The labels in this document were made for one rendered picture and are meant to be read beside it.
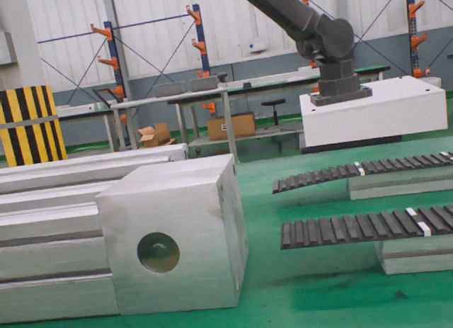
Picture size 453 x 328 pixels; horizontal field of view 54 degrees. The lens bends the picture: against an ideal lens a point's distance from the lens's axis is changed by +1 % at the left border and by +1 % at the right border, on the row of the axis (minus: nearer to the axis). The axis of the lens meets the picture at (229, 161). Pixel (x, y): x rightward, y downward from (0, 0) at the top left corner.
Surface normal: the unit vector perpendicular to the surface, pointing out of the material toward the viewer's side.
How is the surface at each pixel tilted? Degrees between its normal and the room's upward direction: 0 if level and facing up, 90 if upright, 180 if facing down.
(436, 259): 90
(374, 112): 90
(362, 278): 0
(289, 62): 90
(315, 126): 90
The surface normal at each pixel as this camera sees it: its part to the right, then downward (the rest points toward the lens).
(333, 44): 0.40, 0.16
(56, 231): -0.13, 0.21
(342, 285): -0.16, -0.97
